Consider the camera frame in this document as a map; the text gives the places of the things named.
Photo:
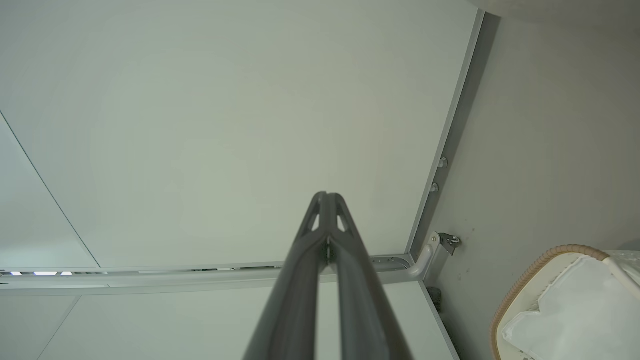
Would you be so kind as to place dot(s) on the partition caster wheel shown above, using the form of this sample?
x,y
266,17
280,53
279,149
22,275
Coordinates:
x,y
451,242

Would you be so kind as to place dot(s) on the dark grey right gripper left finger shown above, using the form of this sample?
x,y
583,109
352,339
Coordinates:
x,y
292,300

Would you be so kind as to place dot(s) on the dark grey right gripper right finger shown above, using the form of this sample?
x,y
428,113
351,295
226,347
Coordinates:
x,y
362,305

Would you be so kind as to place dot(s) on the white partition panel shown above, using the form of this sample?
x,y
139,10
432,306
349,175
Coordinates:
x,y
225,125

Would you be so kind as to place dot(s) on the wicker rim laundry basket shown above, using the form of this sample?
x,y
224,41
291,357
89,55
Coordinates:
x,y
517,295

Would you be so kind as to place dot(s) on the white clothing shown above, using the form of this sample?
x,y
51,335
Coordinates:
x,y
575,310

